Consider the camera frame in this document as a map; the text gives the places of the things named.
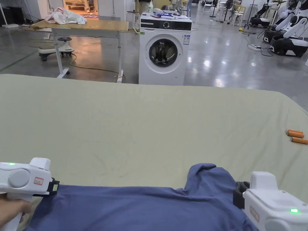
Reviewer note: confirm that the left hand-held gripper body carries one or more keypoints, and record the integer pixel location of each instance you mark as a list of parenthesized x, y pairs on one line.
[(20, 176)]

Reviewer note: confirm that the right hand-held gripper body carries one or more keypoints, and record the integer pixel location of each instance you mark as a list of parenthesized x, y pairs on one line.
[(272, 204)]

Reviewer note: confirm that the dark blue shirt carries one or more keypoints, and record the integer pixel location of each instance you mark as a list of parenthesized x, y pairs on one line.
[(144, 207)]

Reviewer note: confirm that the person's left hand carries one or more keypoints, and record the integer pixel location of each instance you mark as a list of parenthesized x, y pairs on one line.
[(15, 208)]

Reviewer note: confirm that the orange cylindrical battery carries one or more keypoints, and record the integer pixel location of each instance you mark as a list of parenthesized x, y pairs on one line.
[(294, 132), (299, 140)]

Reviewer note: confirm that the white ride-on swing car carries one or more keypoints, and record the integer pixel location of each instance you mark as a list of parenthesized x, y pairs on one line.
[(56, 49)]

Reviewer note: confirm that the bed with pale green sheet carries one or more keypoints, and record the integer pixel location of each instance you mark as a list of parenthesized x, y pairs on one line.
[(144, 125)]

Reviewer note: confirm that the white power strip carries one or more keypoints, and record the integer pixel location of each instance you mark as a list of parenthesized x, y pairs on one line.
[(255, 47)]

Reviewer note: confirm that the white and pink cloth pile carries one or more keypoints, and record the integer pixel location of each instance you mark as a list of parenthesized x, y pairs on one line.
[(66, 16)]

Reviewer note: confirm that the white and black robot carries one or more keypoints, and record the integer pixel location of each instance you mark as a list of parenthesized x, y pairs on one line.
[(286, 28)]

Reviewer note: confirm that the white front-load washing machine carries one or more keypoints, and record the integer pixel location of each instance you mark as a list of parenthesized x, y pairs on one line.
[(163, 48)]

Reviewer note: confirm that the standing fan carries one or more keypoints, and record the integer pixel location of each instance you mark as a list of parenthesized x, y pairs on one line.
[(227, 9)]

